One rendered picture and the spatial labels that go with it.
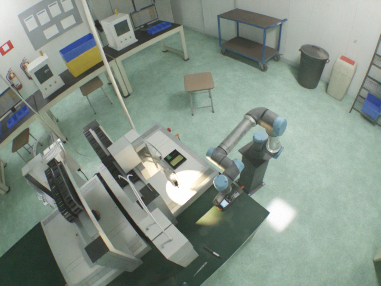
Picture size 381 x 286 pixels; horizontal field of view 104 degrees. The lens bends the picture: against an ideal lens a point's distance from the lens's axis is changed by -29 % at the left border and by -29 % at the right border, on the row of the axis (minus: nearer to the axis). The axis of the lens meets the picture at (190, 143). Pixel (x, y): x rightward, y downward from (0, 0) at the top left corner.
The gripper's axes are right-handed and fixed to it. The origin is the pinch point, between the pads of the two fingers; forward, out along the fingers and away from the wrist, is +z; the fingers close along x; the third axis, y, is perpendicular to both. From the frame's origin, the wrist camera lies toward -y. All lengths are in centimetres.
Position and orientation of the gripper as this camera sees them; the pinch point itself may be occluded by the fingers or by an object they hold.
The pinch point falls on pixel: (229, 198)
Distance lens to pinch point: 142.3
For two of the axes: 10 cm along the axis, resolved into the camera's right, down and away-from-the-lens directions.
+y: 7.3, -6.8, 0.8
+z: 3.3, 4.5, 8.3
